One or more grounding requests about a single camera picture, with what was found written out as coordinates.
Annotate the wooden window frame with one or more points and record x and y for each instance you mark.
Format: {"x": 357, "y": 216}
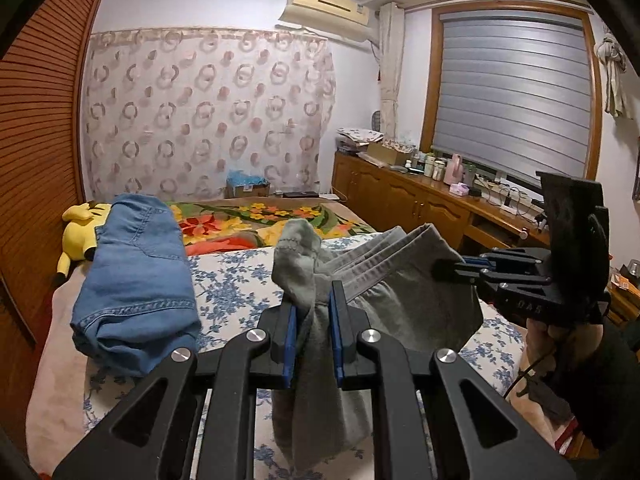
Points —
{"x": 431, "y": 85}

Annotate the wooden sideboard cabinet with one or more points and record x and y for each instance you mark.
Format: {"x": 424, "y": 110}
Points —
{"x": 400, "y": 200}

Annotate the pink tissue pack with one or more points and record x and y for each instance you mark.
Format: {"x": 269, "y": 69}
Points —
{"x": 459, "y": 189}

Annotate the white air conditioner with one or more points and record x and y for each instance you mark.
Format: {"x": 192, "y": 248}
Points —
{"x": 325, "y": 7}

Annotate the hanging beige cloth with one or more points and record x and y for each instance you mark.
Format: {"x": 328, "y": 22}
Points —
{"x": 614, "y": 75}

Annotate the white power strip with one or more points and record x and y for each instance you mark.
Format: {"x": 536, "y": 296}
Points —
{"x": 500, "y": 195}

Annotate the wooden slatted wardrobe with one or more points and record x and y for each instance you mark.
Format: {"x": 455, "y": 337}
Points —
{"x": 40, "y": 135}

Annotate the black flat device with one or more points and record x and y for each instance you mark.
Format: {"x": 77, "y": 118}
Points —
{"x": 300, "y": 194}

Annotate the pink bed cover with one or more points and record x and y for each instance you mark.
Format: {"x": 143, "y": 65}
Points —
{"x": 55, "y": 370}

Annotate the circle patterned sheer curtain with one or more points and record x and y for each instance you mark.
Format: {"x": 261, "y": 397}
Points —
{"x": 200, "y": 110}

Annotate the colourful flower blanket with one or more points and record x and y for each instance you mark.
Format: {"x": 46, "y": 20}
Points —
{"x": 225, "y": 225}

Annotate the person's right forearm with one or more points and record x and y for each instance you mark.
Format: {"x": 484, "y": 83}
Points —
{"x": 600, "y": 385}

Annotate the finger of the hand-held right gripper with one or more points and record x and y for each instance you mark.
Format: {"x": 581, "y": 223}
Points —
{"x": 455, "y": 270}
{"x": 515, "y": 260}

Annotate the blue denim jeans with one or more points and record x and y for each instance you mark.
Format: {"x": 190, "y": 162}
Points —
{"x": 135, "y": 270}

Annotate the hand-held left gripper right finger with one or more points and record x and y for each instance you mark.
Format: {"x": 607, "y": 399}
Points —
{"x": 336, "y": 345}

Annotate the small desk fan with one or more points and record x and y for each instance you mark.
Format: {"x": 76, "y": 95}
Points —
{"x": 377, "y": 121}

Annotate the wooden bedside table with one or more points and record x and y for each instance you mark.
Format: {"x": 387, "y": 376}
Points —
{"x": 625, "y": 300}

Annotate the blue crumpled bag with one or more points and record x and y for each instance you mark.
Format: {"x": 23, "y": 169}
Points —
{"x": 245, "y": 177}

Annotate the stack of papers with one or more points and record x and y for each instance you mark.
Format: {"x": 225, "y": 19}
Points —
{"x": 357, "y": 137}

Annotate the pink bottle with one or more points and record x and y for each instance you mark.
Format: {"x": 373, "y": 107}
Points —
{"x": 453, "y": 170}

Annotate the yellow plush toy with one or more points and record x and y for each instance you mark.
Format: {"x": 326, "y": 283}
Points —
{"x": 80, "y": 240}

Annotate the person's right hand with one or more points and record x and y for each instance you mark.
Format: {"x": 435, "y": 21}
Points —
{"x": 540, "y": 340}

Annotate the blue floral bedsheet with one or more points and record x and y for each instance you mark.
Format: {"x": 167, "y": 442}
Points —
{"x": 230, "y": 280}

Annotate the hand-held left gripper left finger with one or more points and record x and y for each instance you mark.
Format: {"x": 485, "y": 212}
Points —
{"x": 289, "y": 345}

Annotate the open cardboard box with print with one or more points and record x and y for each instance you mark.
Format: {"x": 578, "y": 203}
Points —
{"x": 390, "y": 154}

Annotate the grey pants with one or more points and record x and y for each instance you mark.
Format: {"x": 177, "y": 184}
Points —
{"x": 410, "y": 290}

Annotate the beige drape curtain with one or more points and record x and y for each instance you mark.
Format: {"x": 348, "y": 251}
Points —
{"x": 391, "y": 75}

